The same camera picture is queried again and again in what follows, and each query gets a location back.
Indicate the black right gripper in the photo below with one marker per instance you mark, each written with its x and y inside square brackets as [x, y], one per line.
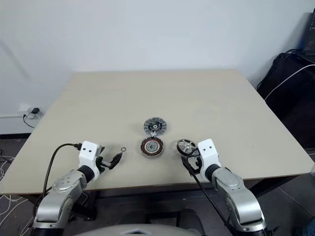
[196, 161]

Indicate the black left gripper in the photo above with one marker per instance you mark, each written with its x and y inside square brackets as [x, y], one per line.
[101, 163]

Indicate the grey spoked wheel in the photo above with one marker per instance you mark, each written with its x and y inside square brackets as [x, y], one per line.
[183, 145]

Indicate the motor stator with copper windings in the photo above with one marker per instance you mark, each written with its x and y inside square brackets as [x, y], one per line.
[150, 147]

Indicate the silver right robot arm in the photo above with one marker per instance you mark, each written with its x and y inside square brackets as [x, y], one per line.
[236, 196]

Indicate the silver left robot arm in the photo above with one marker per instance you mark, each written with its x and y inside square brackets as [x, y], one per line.
[61, 194]

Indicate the grey robot torso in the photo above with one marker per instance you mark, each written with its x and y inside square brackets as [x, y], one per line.
[137, 227]

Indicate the black power plug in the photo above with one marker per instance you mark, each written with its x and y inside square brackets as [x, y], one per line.
[36, 110]

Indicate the large black bag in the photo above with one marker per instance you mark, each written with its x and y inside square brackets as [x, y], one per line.
[290, 98]

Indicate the black computer monitor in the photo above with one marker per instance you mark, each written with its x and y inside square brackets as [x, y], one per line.
[310, 34]

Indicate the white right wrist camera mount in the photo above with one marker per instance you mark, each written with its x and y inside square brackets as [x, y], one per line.
[208, 152]

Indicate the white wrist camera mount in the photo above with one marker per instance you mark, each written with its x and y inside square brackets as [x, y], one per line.
[88, 152]
[208, 152]

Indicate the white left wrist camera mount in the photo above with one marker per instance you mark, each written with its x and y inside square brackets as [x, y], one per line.
[88, 152]

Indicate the white wall socket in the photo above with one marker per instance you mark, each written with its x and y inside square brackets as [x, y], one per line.
[25, 108]

